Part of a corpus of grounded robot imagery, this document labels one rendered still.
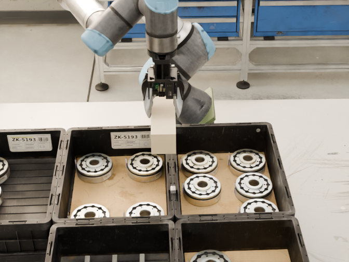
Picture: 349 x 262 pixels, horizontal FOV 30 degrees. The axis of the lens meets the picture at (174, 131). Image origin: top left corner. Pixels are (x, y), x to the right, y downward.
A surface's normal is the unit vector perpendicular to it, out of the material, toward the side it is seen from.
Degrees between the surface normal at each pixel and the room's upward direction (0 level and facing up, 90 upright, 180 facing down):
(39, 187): 0
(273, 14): 90
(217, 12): 90
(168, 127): 0
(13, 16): 90
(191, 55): 79
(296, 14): 90
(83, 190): 0
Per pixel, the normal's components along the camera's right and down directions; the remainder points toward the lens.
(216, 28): 0.01, 0.58
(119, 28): 0.33, 0.41
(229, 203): 0.00, -0.81
